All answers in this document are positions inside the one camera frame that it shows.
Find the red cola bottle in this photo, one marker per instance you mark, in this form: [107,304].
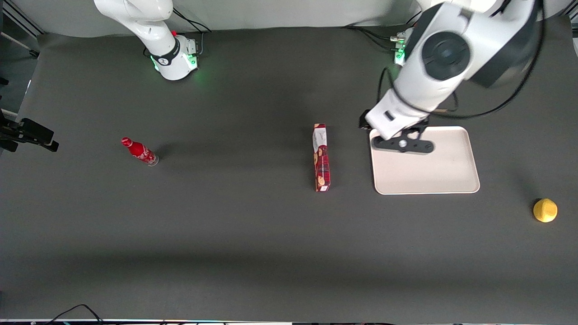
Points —
[139,151]

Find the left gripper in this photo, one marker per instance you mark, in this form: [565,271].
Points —
[363,122]

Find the white plastic tray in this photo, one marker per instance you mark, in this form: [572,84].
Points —
[424,174]

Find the red cookie box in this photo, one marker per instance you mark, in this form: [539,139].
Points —
[321,162]

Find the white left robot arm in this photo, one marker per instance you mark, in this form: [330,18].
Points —
[424,85]

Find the aluminium frame rail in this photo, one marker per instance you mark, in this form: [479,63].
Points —
[20,18]

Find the yellow lemon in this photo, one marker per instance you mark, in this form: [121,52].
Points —
[545,210]

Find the dark grey table mat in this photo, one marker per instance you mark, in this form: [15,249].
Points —
[253,243]

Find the black clamp device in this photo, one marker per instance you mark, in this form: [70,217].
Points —
[31,133]

